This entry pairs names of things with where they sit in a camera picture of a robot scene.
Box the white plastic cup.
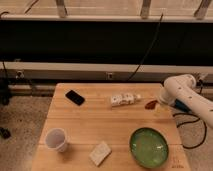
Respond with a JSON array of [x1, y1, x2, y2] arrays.
[[44, 128, 68, 152]]

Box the black floor cables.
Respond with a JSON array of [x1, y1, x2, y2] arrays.
[[173, 111, 209, 150]]

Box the black smartphone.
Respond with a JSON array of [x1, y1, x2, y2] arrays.
[[66, 90, 85, 106]]

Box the black hanging cable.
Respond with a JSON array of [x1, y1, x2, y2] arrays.
[[126, 13, 165, 82]]

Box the red chili pepper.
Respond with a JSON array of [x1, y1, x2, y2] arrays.
[[145, 100, 158, 110]]

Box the black object on floor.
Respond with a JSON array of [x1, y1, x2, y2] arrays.
[[0, 127, 11, 139]]

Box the beige sponge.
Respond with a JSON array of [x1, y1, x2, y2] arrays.
[[89, 141, 112, 166]]

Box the green ceramic bowl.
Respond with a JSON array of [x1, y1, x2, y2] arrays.
[[129, 127, 169, 169]]

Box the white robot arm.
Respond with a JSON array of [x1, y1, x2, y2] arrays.
[[157, 74, 213, 129]]

